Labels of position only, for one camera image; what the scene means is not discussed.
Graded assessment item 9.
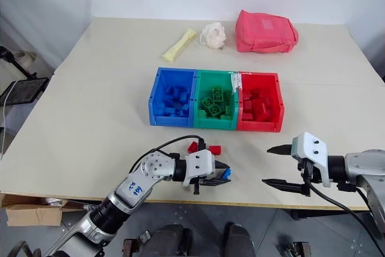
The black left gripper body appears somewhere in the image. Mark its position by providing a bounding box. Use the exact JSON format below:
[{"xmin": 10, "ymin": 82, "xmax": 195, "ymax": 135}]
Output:
[{"xmin": 192, "ymin": 160, "xmax": 226, "ymax": 195}]

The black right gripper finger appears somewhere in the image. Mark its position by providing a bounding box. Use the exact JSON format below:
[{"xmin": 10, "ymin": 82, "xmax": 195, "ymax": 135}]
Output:
[
  {"xmin": 261, "ymin": 178, "xmax": 304, "ymax": 194},
  {"xmin": 266, "ymin": 144, "xmax": 294, "ymax": 156}
]

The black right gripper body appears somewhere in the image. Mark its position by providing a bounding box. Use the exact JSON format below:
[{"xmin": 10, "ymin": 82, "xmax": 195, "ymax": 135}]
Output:
[{"xmin": 296, "ymin": 159, "xmax": 321, "ymax": 198}]

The large red toy block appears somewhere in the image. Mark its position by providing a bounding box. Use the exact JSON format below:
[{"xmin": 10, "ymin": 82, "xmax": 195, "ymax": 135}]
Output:
[{"xmin": 254, "ymin": 97, "xmax": 274, "ymax": 122}]

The red plastic bin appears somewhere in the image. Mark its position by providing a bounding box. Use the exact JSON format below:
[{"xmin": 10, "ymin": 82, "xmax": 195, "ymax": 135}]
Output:
[{"xmin": 236, "ymin": 72, "xmax": 285, "ymax": 133}]

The green long toy block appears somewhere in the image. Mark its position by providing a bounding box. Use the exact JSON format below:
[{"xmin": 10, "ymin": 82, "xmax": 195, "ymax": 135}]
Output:
[{"xmin": 224, "ymin": 90, "xmax": 235, "ymax": 116}]

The dark rounded shape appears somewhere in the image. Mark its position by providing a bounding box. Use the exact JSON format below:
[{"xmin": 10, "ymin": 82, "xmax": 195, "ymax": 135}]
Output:
[
  {"xmin": 140, "ymin": 223, "xmax": 194, "ymax": 257},
  {"xmin": 223, "ymin": 223, "xmax": 257, "ymax": 257}
]

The green plastic bin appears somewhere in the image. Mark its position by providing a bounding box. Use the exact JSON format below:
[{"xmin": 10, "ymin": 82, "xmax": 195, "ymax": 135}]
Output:
[{"xmin": 192, "ymin": 69, "xmax": 241, "ymax": 130}]

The blue plastic bin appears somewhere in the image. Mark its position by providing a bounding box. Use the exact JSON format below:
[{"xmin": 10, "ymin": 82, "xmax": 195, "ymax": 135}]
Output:
[{"xmin": 148, "ymin": 67, "xmax": 199, "ymax": 127}]

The pink fabric pouch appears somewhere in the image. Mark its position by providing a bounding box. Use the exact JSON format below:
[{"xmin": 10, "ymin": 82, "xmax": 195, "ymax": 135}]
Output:
[{"xmin": 235, "ymin": 9, "xmax": 300, "ymax": 54}]

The pale yellow rolled pouch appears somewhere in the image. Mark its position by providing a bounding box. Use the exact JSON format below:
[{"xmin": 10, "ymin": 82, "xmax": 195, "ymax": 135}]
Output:
[{"xmin": 161, "ymin": 28, "xmax": 199, "ymax": 62}]

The crumpled white cloth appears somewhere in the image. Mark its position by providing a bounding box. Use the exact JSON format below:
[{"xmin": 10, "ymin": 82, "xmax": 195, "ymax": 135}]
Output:
[{"xmin": 199, "ymin": 22, "xmax": 228, "ymax": 50}]

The brown cardboard box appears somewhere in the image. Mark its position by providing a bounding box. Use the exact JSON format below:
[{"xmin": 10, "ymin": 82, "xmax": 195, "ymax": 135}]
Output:
[{"xmin": 0, "ymin": 193, "xmax": 91, "ymax": 228}]

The black stand with tray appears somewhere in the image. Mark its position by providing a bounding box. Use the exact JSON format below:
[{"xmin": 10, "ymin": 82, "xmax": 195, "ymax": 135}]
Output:
[{"xmin": 0, "ymin": 45, "xmax": 51, "ymax": 108}]

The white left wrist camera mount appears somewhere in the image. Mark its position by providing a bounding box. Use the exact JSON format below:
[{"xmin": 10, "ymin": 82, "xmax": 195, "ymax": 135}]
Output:
[{"xmin": 182, "ymin": 149, "xmax": 218, "ymax": 187}]

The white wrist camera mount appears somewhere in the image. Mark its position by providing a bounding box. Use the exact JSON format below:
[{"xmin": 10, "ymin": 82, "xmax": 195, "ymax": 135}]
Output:
[
  {"xmin": 291, "ymin": 132, "xmax": 332, "ymax": 188},
  {"xmin": 182, "ymin": 149, "xmax": 218, "ymax": 187}
]

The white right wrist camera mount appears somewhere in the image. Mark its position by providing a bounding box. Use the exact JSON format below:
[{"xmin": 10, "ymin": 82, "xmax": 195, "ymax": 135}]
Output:
[{"xmin": 291, "ymin": 132, "xmax": 332, "ymax": 188}]

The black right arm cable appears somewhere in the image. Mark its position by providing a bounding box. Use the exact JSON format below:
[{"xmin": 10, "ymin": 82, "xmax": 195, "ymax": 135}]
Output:
[{"xmin": 303, "ymin": 175, "xmax": 385, "ymax": 240}]

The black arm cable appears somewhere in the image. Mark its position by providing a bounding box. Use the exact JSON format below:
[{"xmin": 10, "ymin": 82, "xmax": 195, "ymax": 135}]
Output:
[
  {"xmin": 129, "ymin": 135, "xmax": 208, "ymax": 179},
  {"xmin": 303, "ymin": 175, "xmax": 385, "ymax": 240}
]

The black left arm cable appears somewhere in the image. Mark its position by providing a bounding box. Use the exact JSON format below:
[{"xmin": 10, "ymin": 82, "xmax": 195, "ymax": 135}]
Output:
[{"xmin": 129, "ymin": 135, "xmax": 208, "ymax": 179}]

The thin white cable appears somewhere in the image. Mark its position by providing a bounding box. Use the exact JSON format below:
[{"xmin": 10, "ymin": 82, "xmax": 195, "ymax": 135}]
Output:
[{"xmin": 0, "ymin": 81, "xmax": 16, "ymax": 161}]

